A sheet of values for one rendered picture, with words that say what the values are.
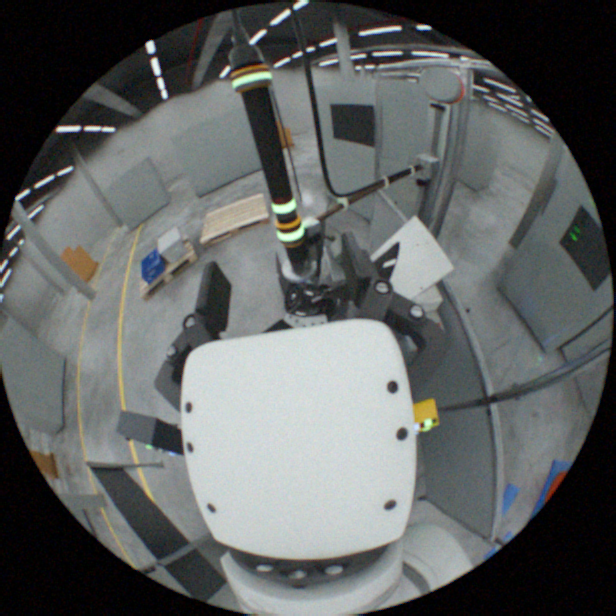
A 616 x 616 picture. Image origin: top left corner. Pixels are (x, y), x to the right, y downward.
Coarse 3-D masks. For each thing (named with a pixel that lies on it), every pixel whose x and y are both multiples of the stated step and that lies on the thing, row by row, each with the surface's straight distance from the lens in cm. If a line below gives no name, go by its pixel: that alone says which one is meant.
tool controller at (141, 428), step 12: (120, 420) 97; (132, 420) 90; (144, 420) 83; (156, 420) 79; (120, 432) 95; (132, 432) 88; (144, 432) 82; (156, 432) 79; (168, 432) 83; (180, 432) 88; (156, 444) 79; (168, 444) 83; (180, 444) 88
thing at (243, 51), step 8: (240, 32) 30; (240, 40) 30; (248, 40) 30; (240, 48) 28; (248, 48) 28; (256, 48) 29; (232, 56) 29; (240, 56) 28; (248, 56) 28; (256, 56) 28; (232, 64) 29; (240, 64) 28; (248, 64) 31; (256, 64) 31; (288, 248) 35; (296, 248) 35; (288, 256) 37; (296, 256) 36; (304, 256) 37; (296, 264) 38; (304, 264) 39
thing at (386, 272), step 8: (392, 248) 52; (392, 256) 47; (376, 264) 49; (392, 264) 43; (384, 272) 43; (392, 272) 41; (344, 280) 55; (336, 288) 52; (344, 288) 48; (328, 296) 51; (336, 296) 48; (344, 296) 45
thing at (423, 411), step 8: (424, 400) 80; (432, 400) 76; (416, 408) 73; (424, 408) 74; (432, 408) 76; (416, 416) 73; (424, 416) 74; (432, 416) 76; (416, 424) 73; (432, 424) 76; (416, 432) 74
